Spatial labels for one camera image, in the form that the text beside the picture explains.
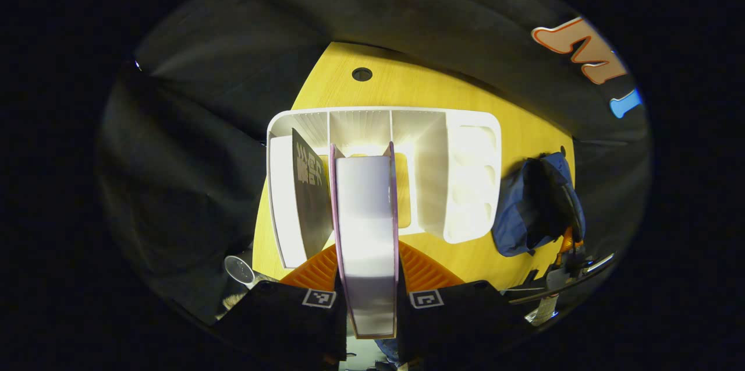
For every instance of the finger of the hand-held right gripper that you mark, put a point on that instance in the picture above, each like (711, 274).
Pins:
(570, 241)

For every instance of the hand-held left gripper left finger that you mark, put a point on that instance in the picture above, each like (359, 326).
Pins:
(291, 318)

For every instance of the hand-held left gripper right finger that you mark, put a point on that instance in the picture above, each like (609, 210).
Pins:
(454, 318)

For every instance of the blue schoolbag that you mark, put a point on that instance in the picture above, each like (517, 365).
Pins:
(524, 214)

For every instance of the pink cover book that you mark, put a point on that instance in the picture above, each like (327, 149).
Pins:
(366, 231)

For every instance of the dark cover book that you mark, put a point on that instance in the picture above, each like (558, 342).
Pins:
(311, 202)

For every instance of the white plastic bookshelf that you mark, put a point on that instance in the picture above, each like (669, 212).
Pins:
(465, 184)

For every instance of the clear plastic cup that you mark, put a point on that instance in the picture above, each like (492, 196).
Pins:
(240, 270)

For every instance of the black backdrop cloth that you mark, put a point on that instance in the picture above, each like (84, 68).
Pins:
(233, 39)

